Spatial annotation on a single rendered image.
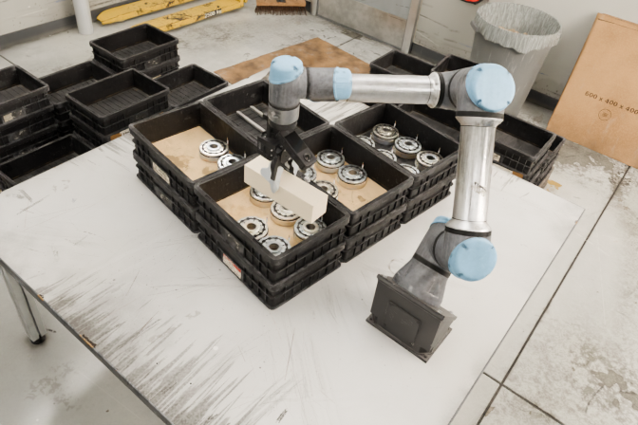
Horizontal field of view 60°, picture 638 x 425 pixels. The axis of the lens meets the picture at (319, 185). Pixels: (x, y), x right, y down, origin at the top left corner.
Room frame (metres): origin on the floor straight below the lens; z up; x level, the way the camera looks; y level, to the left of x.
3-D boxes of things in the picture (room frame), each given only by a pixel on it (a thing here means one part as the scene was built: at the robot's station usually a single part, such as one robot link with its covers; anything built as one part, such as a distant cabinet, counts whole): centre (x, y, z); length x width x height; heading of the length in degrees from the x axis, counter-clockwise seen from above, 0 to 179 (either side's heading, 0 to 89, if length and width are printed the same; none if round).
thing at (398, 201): (1.46, -0.07, 0.87); 0.40 x 0.30 x 0.11; 47
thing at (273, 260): (1.24, 0.14, 0.92); 0.40 x 0.30 x 0.02; 47
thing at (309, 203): (1.13, 0.09, 1.08); 0.24 x 0.06 x 0.06; 56
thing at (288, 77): (1.14, 0.10, 1.39); 0.09 x 0.08 x 0.11; 103
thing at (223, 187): (1.24, 0.14, 0.87); 0.40 x 0.30 x 0.11; 47
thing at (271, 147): (1.15, 0.11, 1.23); 0.09 x 0.08 x 0.12; 56
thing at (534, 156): (2.37, -0.91, 0.37); 0.40 x 0.30 x 0.45; 56
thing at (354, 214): (1.46, -0.07, 0.92); 0.40 x 0.30 x 0.02; 47
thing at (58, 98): (2.50, 1.36, 0.31); 0.40 x 0.30 x 0.34; 146
